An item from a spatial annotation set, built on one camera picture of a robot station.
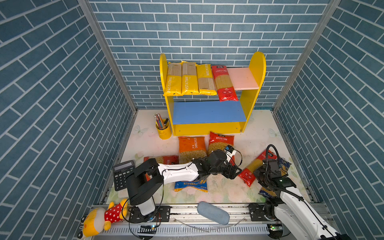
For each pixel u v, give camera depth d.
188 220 0.73
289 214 0.58
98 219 0.67
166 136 1.01
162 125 0.97
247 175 0.85
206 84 0.75
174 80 0.76
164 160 0.88
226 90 0.71
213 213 0.72
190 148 0.91
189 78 0.77
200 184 0.80
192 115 0.94
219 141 0.96
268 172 0.65
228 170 0.69
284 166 0.89
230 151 0.71
